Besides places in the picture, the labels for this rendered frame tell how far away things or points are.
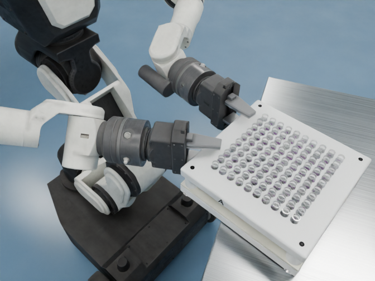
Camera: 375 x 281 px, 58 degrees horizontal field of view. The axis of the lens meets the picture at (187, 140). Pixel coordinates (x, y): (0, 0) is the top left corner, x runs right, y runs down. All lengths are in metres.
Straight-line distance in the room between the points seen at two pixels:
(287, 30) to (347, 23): 0.52
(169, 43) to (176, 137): 0.27
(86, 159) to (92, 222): 0.86
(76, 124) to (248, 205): 0.34
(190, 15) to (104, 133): 0.41
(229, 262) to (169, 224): 0.83
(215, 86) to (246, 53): 1.93
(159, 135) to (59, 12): 0.39
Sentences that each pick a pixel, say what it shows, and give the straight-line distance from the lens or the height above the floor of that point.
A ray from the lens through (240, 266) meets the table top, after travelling 0.59.
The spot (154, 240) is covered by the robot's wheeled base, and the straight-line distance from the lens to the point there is 1.38.
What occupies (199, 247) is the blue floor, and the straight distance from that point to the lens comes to 1.57.
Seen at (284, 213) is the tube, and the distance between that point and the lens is 0.56.
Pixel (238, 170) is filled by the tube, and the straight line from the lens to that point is 0.59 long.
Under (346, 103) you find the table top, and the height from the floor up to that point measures 0.89.
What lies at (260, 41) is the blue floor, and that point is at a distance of 2.77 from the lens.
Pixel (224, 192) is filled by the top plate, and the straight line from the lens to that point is 0.57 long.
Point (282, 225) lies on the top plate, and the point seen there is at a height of 0.96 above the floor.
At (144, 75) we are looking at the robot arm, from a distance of 0.80.
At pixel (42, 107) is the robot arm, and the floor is 1.03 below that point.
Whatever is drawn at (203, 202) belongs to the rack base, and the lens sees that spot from 0.62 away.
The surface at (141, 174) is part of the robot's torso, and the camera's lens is 1.01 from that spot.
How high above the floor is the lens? 1.43
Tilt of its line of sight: 48 degrees down
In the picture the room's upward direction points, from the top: straight up
